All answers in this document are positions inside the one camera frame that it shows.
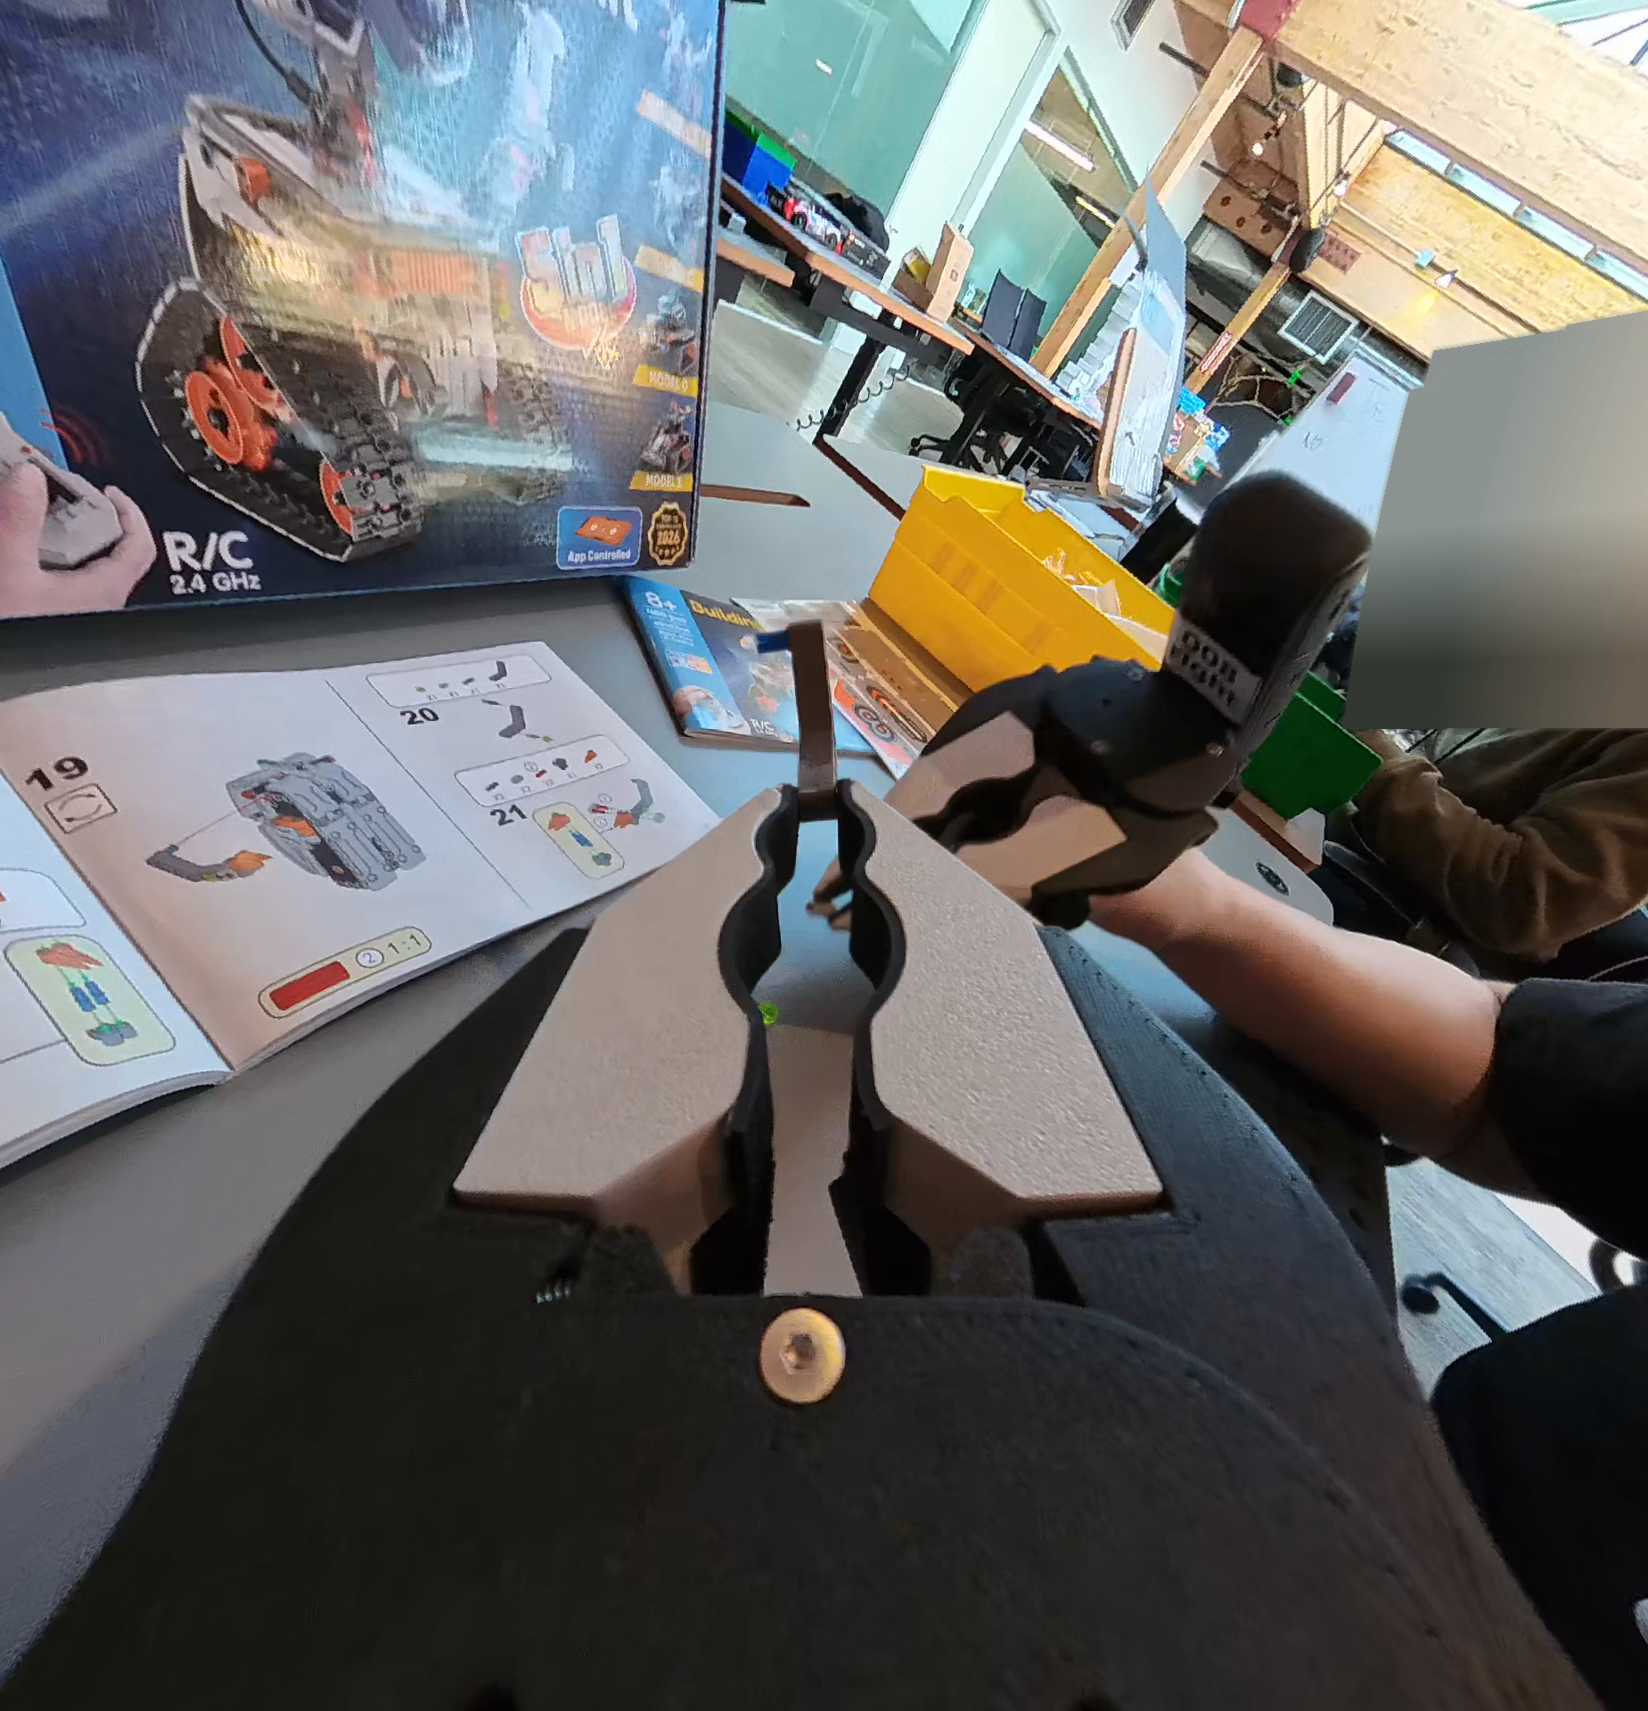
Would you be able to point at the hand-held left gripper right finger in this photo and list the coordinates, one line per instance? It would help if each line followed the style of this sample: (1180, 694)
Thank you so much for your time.
(997, 1056)

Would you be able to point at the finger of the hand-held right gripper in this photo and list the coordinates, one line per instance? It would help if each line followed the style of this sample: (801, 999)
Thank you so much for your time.
(1045, 855)
(970, 761)

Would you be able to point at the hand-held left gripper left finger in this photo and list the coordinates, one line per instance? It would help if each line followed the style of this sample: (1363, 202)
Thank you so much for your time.
(610, 1056)

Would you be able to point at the grey angled toy beam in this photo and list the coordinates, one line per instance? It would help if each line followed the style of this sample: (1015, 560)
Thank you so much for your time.
(813, 721)

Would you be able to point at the person's right forearm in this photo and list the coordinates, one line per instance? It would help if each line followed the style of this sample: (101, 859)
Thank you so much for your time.
(1304, 1003)

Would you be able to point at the grey desk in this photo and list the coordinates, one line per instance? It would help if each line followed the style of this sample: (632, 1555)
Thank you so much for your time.
(368, 1123)

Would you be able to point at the sticker sheet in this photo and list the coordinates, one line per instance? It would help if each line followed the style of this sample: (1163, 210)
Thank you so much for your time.
(878, 694)

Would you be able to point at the whiteboard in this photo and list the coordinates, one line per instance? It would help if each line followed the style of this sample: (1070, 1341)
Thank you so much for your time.
(1359, 426)

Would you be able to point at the yellow plastic bin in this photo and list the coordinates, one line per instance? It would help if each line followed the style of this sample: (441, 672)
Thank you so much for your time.
(984, 574)

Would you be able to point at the green plastic bin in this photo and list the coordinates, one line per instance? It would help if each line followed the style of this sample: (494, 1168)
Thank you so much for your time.
(1304, 761)

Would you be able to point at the leaning board with drawing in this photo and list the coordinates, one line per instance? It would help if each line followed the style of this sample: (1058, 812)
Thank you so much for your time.
(1151, 360)

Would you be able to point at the small blue booklet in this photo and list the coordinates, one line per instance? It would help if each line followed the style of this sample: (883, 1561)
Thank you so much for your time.
(716, 668)

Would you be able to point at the open instruction manual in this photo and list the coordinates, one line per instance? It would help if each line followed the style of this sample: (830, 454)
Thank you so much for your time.
(329, 855)

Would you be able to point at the black monitors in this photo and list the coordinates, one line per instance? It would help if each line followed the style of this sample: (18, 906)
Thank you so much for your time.
(1013, 318)

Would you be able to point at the cardboard box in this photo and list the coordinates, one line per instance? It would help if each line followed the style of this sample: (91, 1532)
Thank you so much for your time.
(954, 267)

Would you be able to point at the wooden background table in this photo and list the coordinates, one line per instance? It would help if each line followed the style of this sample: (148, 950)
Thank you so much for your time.
(891, 301)

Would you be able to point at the person's black pants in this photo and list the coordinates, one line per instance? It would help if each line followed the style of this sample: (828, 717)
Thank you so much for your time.
(1558, 1496)

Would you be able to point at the blue toy robot kit box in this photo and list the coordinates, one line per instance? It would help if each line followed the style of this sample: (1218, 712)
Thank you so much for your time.
(368, 293)

